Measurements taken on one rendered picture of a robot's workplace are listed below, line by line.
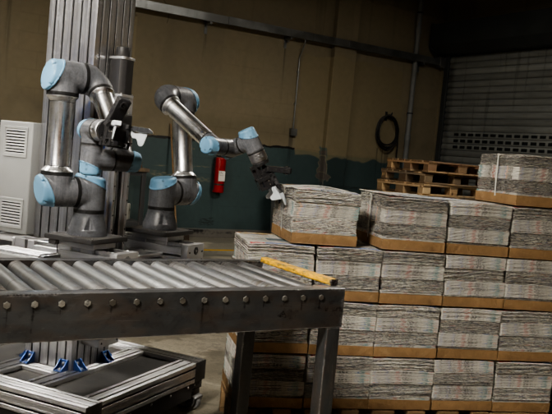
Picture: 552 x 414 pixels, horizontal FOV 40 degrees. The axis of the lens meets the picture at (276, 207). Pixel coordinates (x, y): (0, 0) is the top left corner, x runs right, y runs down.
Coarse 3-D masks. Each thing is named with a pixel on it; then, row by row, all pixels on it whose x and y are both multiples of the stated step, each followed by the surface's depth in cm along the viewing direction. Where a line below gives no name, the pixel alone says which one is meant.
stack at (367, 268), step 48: (240, 240) 322; (384, 288) 319; (432, 288) 323; (480, 288) 329; (288, 336) 311; (384, 336) 321; (432, 336) 325; (480, 336) 329; (288, 384) 313; (336, 384) 317; (384, 384) 322; (432, 384) 328; (480, 384) 331
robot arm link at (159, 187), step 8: (160, 176) 336; (168, 176) 336; (152, 184) 328; (160, 184) 326; (168, 184) 327; (176, 184) 332; (152, 192) 328; (160, 192) 326; (168, 192) 328; (176, 192) 331; (152, 200) 328; (160, 200) 327; (168, 200) 328; (176, 200) 333
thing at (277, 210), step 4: (280, 184) 336; (284, 184) 335; (288, 184) 338; (292, 184) 342; (320, 188) 334; (324, 188) 338; (328, 188) 341; (276, 200) 342; (276, 204) 343; (280, 204) 333; (276, 208) 339; (280, 208) 333; (276, 212) 337; (280, 212) 329; (276, 216) 337; (280, 216) 330; (276, 220) 337; (280, 224) 329
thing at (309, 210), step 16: (288, 192) 321; (304, 192) 310; (320, 192) 309; (336, 192) 311; (352, 192) 320; (288, 208) 317; (304, 208) 309; (320, 208) 311; (336, 208) 312; (352, 208) 316; (288, 224) 313; (304, 224) 310; (320, 224) 311; (336, 224) 313; (352, 224) 314
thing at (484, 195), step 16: (480, 192) 359; (512, 256) 330; (528, 256) 331; (544, 256) 333; (512, 304) 331; (528, 304) 333; (544, 304) 335; (512, 352) 333; (528, 352) 335; (544, 352) 337
